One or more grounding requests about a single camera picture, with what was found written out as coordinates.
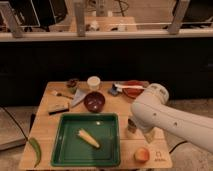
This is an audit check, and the dark purple bowl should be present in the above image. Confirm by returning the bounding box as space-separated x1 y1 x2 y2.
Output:
84 91 105 113

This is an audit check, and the black cable right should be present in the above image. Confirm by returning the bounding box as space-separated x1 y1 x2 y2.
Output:
168 139 188 154

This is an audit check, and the wooden block with black handle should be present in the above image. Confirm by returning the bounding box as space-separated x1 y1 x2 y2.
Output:
47 102 69 115

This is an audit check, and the green plastic tray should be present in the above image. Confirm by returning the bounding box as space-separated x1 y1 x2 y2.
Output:
51 114 120 167

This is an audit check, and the small metal cup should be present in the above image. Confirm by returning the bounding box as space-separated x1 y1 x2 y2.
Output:
127 119 137 133

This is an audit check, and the green chili pepper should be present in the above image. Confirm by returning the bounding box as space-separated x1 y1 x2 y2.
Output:
28 137 42 167

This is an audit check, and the black cable left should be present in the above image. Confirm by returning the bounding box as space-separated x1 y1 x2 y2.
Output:
0 106 30 142

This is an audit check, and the wooden handled brush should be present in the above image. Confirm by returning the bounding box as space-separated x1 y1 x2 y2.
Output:
51 90 73 99

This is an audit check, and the orange plate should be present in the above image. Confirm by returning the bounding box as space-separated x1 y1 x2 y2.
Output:
122 80 149 99

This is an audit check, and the wooden board table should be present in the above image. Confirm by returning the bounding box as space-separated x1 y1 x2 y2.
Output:
19 82 172 171

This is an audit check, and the orange red apple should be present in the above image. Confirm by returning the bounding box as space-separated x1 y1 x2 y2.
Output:
134 147 150 163

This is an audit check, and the white spatula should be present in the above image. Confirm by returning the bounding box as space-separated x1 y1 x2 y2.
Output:
114 84 146 90

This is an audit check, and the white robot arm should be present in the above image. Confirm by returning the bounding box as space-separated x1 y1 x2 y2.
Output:
130 83 213 154

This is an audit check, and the small white cup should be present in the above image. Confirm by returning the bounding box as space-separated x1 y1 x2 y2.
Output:
87 76 101 91

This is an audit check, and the yellow corn cob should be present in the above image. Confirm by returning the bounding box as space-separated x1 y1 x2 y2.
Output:
78 129 100 148

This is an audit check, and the black cable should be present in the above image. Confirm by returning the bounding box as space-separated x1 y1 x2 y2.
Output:
0 106 30 142
168 139 188 154

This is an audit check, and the blue grey small object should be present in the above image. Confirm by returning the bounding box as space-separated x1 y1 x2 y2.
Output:
108 85 120 96

